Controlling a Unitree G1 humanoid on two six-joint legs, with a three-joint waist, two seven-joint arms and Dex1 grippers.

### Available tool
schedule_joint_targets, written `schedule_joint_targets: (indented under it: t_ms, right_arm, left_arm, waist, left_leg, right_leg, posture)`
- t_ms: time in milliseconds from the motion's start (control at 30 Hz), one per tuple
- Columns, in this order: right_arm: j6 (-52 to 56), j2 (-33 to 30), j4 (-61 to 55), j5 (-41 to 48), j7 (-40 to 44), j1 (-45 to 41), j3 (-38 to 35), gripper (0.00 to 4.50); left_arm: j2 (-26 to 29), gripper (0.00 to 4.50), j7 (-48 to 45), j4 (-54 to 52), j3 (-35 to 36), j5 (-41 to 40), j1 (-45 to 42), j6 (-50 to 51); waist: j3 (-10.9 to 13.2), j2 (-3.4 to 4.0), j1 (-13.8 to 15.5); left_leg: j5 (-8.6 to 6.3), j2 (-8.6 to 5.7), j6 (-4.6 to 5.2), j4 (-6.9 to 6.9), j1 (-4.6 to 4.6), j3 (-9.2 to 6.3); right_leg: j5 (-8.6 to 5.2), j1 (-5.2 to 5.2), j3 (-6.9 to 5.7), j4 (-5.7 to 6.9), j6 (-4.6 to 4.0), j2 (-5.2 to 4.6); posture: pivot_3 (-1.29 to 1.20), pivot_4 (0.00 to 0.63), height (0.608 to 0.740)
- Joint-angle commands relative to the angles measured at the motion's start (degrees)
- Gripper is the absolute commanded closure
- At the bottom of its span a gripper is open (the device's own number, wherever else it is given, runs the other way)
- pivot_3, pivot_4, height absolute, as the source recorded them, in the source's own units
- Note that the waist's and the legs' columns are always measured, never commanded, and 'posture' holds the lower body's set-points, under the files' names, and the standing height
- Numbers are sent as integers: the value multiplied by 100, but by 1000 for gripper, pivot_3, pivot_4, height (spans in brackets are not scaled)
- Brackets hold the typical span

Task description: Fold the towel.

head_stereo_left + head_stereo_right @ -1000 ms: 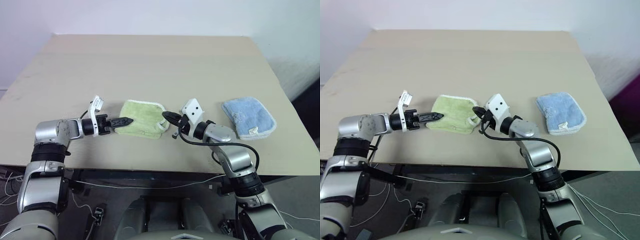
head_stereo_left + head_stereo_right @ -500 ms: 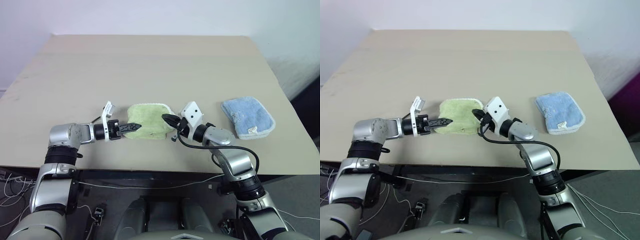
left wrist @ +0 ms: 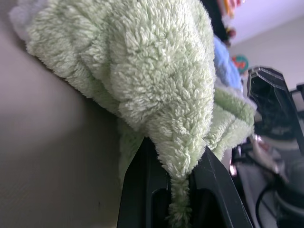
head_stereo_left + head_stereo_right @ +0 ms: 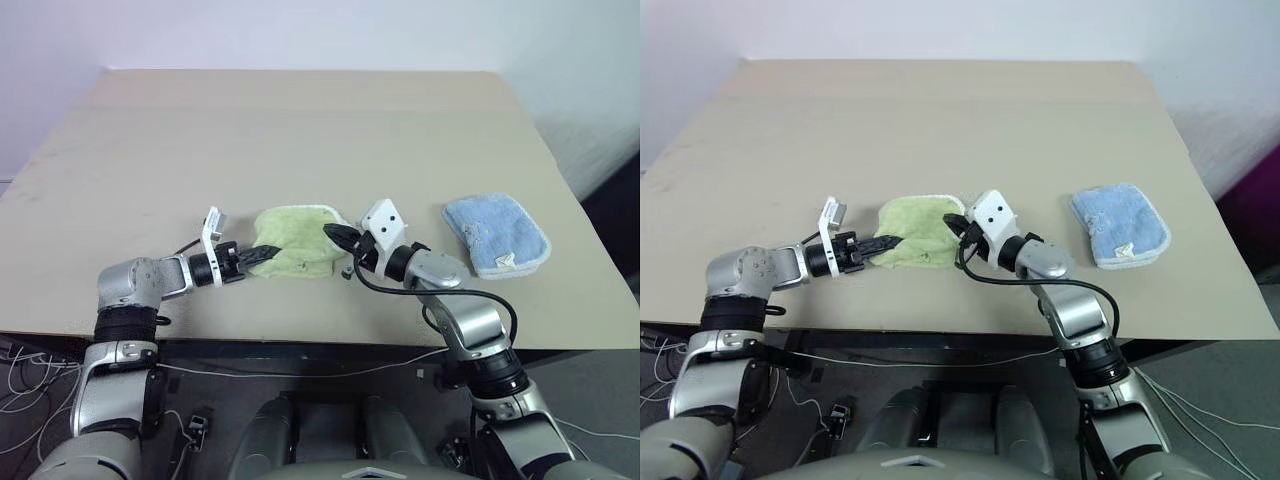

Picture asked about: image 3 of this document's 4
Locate colourful round background object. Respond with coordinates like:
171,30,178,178
230,54,249,73

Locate green and blue fluffy towel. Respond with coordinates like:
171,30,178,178
8,0,257,226

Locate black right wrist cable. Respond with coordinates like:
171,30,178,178
254,177,289,228

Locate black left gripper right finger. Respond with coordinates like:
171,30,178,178
188,147,253,228

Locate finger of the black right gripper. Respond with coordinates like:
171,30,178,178
246,66,299,122

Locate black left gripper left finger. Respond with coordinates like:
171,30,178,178
116,136,172,228

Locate dark background object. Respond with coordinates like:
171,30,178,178
201,0,236,47

